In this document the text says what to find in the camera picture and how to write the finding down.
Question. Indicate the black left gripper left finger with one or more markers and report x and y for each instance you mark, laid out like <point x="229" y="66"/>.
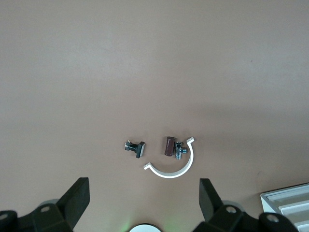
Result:
<point x="72" y="205"/>

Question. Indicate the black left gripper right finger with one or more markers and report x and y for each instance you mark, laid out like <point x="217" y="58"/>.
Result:
<point x="210" y="205"/>

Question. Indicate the white cabinet drawer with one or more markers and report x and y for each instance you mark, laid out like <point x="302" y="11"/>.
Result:
<point x="289" y="197"/>
<point x="298" y="210"/>
<point x="304" y="224"/>

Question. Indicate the white drawer cabinet shell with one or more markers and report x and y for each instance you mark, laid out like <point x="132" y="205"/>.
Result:
<point x="277" y="191"/>

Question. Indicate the small black clip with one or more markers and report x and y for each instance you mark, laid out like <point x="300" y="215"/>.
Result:
<point x="137" y="149"/>

